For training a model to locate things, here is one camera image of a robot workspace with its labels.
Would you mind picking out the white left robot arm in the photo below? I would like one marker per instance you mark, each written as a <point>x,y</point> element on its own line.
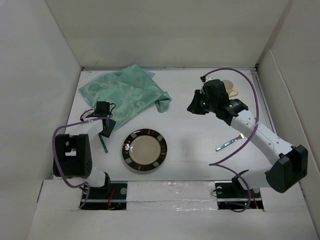
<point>72,151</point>

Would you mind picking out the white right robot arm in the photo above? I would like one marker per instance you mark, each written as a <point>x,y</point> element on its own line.
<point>289,164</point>

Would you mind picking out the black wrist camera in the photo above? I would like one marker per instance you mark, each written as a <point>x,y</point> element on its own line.
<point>215,90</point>
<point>102,109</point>

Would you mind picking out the green patterned cloth placemat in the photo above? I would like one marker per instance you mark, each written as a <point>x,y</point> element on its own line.
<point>131,89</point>

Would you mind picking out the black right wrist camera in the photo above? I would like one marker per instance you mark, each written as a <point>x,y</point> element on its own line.
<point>215,90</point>

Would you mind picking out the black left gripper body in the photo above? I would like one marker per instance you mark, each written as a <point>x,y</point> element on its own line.
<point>108,130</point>

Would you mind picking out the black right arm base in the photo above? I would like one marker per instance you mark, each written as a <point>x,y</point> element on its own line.
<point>229,196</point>

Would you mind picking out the green handled steak knife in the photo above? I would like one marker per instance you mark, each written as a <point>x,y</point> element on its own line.
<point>103,143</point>

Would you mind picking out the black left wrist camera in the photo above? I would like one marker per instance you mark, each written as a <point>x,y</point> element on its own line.
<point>102,109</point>

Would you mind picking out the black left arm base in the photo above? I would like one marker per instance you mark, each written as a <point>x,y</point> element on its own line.
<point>110,198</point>

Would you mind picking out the dark rimmed cream plate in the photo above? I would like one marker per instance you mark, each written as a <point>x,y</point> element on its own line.
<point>144,150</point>

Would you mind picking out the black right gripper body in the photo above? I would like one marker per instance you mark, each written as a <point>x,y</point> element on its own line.
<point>201,105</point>

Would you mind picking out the green handled silver fork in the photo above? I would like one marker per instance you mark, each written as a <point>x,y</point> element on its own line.
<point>239,137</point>

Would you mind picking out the yellow ceramic mug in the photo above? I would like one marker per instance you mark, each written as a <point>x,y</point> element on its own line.
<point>229,87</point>

